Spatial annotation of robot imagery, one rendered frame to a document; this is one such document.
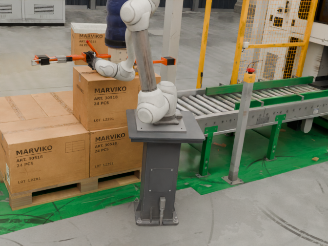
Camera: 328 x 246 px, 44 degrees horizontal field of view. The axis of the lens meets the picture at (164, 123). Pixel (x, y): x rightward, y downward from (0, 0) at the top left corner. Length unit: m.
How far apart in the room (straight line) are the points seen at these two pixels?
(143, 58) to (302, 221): 1.83
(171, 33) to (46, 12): 6.38
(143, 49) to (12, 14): 8.21
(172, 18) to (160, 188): 2.22
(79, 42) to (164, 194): 2.28
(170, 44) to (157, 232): 2.32
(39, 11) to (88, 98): 7.65
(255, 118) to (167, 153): 1.30
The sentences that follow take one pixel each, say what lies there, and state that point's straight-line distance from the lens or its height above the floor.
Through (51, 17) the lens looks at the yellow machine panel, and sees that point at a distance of 10.69.
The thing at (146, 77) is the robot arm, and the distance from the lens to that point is 2.49.
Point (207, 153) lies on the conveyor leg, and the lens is 3.66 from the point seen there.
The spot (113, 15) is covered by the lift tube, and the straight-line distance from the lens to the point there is 3.13.
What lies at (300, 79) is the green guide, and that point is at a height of 0.62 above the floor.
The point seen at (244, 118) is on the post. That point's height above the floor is 0.62.
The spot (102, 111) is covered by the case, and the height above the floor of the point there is 0.70.
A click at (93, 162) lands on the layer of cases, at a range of 3.27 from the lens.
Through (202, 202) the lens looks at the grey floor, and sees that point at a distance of 3.38.
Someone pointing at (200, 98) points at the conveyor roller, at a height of 0.54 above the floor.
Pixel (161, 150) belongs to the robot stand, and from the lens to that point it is 2.80.
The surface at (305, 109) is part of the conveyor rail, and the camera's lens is 4.36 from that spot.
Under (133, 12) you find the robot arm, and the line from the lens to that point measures 2.36.
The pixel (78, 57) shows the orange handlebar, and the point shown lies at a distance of 3.12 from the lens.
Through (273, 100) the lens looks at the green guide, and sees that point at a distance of 4.12.
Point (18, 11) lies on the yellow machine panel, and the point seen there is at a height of 0.34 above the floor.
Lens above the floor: 1.82
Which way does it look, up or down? 22 degrees down
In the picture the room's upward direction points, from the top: 5 degrees clockwise
